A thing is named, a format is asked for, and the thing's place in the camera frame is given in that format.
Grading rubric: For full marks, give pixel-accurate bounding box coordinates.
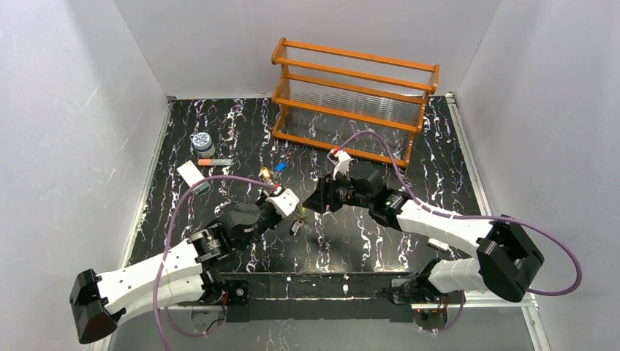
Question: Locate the metal key organizer ring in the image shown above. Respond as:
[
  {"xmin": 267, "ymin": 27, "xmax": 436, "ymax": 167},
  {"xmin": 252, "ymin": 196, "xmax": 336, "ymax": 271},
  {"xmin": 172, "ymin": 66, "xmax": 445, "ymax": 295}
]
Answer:
[{"xmin": 290, "ymin": 205, "xmax": 309, "ymax": 238}]

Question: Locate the blue tag key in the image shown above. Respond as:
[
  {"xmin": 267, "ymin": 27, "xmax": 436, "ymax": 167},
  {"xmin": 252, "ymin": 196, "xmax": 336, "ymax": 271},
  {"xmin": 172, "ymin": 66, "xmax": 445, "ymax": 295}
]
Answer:
[{"xmin": 273, "ymin": 162, "xmax": 287, "ymax": 173}]

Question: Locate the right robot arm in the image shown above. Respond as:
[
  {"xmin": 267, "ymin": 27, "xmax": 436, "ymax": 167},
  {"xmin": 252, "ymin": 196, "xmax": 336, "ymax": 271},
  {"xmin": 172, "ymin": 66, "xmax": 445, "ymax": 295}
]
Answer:
[{"xmin": 303, "ymin": 162, "xmax": 544, "ymax": 303}]

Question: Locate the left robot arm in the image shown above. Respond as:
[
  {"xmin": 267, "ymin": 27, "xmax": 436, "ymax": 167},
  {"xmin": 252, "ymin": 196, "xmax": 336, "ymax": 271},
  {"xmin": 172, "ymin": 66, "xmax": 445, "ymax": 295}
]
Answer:
[{"xmin": 69, "ymin": 189, "xmax": 300, "ymax": 344}]

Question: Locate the yellow tag key left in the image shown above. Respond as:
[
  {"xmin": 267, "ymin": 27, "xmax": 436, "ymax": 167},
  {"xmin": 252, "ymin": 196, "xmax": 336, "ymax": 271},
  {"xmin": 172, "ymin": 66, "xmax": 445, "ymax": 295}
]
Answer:
[{"xmin": 260, "ymin": 167, "xmax": 280, "ymax": 186}]

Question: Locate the orange grey marker pen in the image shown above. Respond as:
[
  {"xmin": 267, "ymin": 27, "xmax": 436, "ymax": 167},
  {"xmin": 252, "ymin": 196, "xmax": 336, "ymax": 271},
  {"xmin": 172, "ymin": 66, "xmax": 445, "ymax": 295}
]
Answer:
[{"xmin": 197, "ymin": 159, "xmax": 233, "ymax": 167}]

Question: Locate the white card box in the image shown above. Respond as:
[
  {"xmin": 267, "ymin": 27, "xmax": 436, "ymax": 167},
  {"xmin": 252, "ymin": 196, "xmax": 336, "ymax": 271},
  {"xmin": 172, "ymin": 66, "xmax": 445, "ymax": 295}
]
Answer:
[{"xmin": 177, "ymin": 161, "xmax": 211, "ymax": 195}]

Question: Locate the orange wooden shelf rack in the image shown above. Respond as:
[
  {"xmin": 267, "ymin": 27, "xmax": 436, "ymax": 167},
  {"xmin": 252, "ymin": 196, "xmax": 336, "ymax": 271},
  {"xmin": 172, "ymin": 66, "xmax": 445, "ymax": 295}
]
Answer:
[{"xmin": 271, "ymin": 37, "xmax": 440, "ymax": 168}]

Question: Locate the blue white round jar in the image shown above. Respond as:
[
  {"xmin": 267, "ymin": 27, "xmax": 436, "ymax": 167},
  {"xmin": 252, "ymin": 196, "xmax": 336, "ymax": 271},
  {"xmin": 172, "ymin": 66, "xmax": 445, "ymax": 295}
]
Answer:
[{"xmin": 191, "ymin": 132, "xmax": 215, "ymax": 158}]

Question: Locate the small white box right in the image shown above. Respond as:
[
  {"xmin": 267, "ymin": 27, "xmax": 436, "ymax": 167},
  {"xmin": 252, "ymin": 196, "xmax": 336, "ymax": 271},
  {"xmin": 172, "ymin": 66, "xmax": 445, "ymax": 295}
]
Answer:
[{"xmin": 427, "ymin": 238, "xmax": 450, "ymax": 252}]

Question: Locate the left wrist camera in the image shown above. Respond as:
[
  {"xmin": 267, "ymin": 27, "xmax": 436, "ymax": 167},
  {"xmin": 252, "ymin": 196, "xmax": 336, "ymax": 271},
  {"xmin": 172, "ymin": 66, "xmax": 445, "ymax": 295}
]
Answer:
[{"xmin": 267, "ymin": 186, "xmax": 300, "ymax": 218}]

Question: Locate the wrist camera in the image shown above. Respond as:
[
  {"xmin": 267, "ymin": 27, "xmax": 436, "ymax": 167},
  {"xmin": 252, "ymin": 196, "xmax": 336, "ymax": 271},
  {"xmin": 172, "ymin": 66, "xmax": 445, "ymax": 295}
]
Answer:
[
  {"xmin": 328, "ymin": 148, "xmax": 352, "ymax": 181},
  {"xmin": 267, "ymin": 186, "xmax": 300, "ymax": 218}
]

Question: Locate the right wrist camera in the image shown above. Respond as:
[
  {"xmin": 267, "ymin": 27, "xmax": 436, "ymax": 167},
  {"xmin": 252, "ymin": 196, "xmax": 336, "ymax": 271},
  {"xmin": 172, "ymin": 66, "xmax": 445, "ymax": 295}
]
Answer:
[{"xmin": 328, "ymin": 148, "xmax": 352, "ymax": 181}]

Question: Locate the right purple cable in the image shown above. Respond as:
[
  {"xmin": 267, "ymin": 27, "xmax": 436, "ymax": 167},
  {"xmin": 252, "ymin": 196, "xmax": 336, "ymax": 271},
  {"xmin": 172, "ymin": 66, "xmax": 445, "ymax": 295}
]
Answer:
[{"xmin": 327, "ymin": 129, "xmax": 583, "ymax": 335}]

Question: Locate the purple cable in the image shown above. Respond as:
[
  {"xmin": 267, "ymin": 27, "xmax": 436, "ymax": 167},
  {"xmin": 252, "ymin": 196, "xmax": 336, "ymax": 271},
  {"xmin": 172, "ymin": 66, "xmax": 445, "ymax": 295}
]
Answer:
[
  {"xmin": 327, "ymin": 129, "xmax": 583, "ymax": 335},
  {"xmin": 152, "ymin": 174, "xmax": 279, "ymax": 351}
]

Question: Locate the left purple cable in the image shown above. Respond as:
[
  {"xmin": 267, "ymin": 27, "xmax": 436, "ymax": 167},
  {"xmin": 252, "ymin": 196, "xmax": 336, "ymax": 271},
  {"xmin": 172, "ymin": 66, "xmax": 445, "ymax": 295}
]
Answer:
[{"xmin": 152, "ymin": 174, "xmax": 279, "ymax": 351}]

